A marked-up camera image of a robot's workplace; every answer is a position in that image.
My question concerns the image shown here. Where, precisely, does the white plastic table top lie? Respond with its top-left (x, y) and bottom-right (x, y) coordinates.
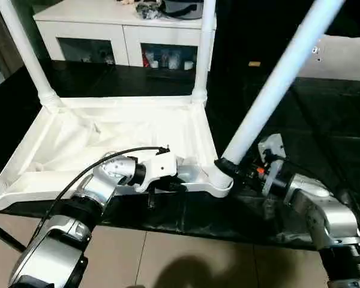
top-left (0, 95), bottom-right (234, 211)

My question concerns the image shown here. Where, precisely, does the black cabinet with gold label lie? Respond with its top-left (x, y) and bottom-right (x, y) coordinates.
top-left (208, 0), bottom-right (319, 78)

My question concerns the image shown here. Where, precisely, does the grey pillow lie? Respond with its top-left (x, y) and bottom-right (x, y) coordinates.
top-left (296, 34), bottom-right (360, 82)

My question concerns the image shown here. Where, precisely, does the white sideboard cabinet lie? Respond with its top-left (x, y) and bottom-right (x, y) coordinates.
top-left (34, 5), bottom-right (219, 73)

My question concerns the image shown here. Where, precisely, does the grey round pot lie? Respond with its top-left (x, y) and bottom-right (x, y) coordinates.
top-left (163, 0), bottom-right (205, 21)

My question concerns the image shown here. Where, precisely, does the black clutter on sideboard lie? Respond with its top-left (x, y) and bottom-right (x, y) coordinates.
top-left (134, 1), bottom-right (166, 21)

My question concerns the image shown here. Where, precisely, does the grey curtain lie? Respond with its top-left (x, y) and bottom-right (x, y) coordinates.
top-left (0, 0), bottom-right (40, 91)

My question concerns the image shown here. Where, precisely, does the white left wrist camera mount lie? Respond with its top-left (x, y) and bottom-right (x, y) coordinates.
top-left (134, 149), bottom-right (180, 193)

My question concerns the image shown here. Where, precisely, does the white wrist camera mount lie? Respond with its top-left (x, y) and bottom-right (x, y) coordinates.
top-left (257, 133), bottom-right (288, 196)
top-left (134, 149), bottom-right (180, 193)

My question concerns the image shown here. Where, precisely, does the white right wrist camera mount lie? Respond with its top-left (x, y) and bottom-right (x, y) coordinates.
top-left (257, 133), bottom-right (288, 196)

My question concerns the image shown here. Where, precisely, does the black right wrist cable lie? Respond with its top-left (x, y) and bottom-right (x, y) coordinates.
top-left (265, 151), bottom-right (360, 212)

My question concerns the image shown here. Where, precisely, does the black metal frame leg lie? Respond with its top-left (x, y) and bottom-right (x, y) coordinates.
top-left (0, 217), bottom-right (27, 253)

